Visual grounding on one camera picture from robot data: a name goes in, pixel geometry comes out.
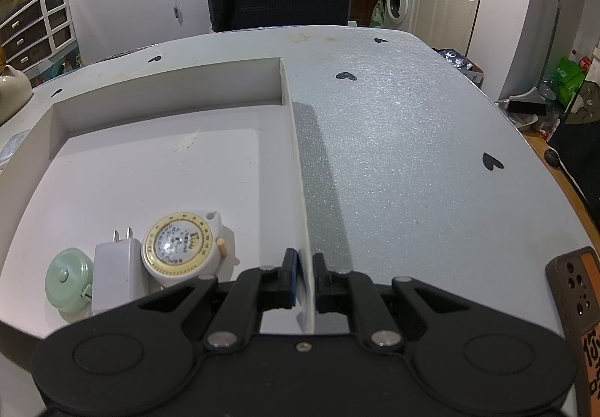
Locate beige cat-shaped ceramic pot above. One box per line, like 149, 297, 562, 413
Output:
0, 64, 34, 126

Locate mint green tape measure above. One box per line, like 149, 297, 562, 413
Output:
45, 247, 95, 315

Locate brown and orange phone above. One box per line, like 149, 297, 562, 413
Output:
545, 246, 600, 417

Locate mop pole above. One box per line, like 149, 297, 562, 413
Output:
534, 0, 564, 95

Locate white round tape measure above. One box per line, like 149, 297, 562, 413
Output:
141, 210, 230, 285

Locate white cardboard box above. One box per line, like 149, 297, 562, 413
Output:
0, 55, 314, 339

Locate white drawer cabinet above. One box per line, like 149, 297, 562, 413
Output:
0, 0, 76, 77

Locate blue patterned bag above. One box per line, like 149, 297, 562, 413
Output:
432, 46, 485, 86

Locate white charger plug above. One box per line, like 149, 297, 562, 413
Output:
91, 226, 150, 314

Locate green bag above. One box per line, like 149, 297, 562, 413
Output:
546, 55, 587, 105

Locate white lower kitchen cabinets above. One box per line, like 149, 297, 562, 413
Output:
411, 0, 482, 55

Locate dark blue chair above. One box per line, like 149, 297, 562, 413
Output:
206, 0, 354, 33

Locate clear plastic nail case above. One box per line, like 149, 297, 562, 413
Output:
0, 130, 30, 165

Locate dustpan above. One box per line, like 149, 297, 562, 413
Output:
499, 88, 548, 128

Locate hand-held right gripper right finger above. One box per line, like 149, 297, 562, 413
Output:
312, 252, 470, 351

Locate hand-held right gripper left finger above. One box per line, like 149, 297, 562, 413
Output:
136, 248, 299, 352

